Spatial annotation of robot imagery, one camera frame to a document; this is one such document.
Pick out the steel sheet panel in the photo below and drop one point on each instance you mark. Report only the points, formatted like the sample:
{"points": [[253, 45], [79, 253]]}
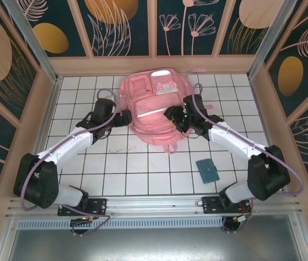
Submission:
{"points": [[153, 244]]}

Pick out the aluminium side rail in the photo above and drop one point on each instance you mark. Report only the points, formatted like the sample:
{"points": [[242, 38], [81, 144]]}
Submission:
{"points": [[41, 136]]}

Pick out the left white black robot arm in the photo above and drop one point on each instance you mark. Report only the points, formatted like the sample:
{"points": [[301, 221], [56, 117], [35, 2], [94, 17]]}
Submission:
{"points": [[66, 144]]}

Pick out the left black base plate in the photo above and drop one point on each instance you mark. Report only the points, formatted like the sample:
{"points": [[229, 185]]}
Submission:
{"points": [[99, 205]]}

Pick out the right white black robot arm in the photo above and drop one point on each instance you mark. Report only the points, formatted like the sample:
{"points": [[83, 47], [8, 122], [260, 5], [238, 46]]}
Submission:
{"points": [[232, 138]]}

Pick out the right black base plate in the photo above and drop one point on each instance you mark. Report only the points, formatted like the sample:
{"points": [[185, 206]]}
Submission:
{"points": [[209, 205]]}

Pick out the pink backpack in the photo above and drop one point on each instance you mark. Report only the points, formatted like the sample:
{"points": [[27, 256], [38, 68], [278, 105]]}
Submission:
{"points": [[156, 108]]}

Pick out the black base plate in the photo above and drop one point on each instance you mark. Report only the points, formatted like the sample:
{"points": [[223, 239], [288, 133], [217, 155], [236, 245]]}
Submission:
{"points": [[99, 205], [209, 205]]}

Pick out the aluminium frame post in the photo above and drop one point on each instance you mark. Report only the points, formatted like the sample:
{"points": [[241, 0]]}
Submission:
{"points": [[37, 46], [271, 40]]}

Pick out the aluminium mounting rail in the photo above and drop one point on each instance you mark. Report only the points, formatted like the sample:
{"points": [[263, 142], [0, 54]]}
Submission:
{"points": [[153, 204]]}

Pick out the small teal notebook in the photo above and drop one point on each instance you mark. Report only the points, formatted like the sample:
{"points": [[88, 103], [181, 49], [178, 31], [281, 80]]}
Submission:
{"points": [[208, 171]]}

